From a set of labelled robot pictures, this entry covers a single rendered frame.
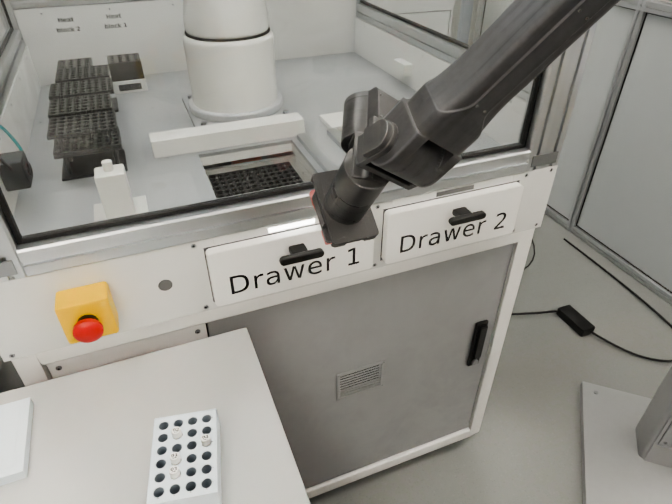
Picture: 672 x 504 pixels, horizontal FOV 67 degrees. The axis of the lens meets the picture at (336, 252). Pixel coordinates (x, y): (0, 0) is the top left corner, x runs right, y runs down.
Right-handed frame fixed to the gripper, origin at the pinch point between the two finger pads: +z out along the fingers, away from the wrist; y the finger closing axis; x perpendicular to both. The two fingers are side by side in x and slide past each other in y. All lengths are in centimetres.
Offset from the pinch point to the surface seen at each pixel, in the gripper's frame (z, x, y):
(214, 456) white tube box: 4.3, 22.9, -25.3
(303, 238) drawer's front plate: 9.9, 1.6, 2.7
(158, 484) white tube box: 3.7, 30.0, -26.3
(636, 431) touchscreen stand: 70, -98, -61
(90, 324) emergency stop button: 9.3, 35.2, -3.3
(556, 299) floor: 110, -122, -14
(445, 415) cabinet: 69, -39, -37
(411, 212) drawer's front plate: 9.4, -18.6, 3.0
